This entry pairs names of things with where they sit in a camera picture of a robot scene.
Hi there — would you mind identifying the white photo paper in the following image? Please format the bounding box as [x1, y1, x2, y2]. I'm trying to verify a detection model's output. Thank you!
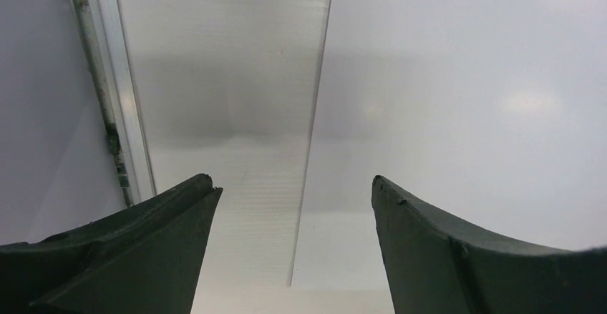
[291, 0, 606, 291]

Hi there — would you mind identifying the metal table edge rail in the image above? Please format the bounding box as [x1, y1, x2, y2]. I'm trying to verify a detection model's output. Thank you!
[72, 0, 156, 206]

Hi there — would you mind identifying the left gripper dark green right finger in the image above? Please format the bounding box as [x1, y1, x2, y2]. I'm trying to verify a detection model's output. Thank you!
[372, 176, 606, 313]

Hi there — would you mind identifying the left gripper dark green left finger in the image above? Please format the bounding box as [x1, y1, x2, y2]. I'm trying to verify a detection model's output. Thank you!
[1, 174, 223, 313]

